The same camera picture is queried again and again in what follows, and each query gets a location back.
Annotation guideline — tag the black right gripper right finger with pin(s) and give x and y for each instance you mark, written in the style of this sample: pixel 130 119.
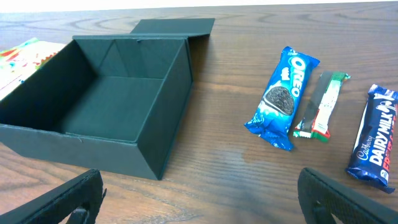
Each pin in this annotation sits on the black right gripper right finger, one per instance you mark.
pixel 323 199

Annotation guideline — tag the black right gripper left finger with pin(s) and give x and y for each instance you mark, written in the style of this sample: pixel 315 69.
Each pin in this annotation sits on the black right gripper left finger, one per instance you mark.
pixel 78 199

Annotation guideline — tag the blue Dairy Milk chocolate bar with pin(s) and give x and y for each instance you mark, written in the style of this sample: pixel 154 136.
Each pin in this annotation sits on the blue Dairy Milk chocolate bar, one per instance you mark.
pixel 371 156

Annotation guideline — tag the green red white candy bar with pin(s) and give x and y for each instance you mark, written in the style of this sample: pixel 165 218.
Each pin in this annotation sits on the green red white candy bar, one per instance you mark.
pixel 314 124

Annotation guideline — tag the blue Oreo cookie pack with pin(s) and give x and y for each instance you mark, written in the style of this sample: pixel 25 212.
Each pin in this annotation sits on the blue Oreo cookie pack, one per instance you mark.
pixel 281 98

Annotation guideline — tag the black cardboard gift box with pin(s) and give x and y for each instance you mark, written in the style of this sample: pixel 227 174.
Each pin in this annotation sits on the black cardboard gift box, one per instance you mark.
pixel 108 102

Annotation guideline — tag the Haribo gummy worms bag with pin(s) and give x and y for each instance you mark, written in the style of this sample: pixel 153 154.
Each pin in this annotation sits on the Haribo gummy worms bag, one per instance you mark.
pixel 21 61

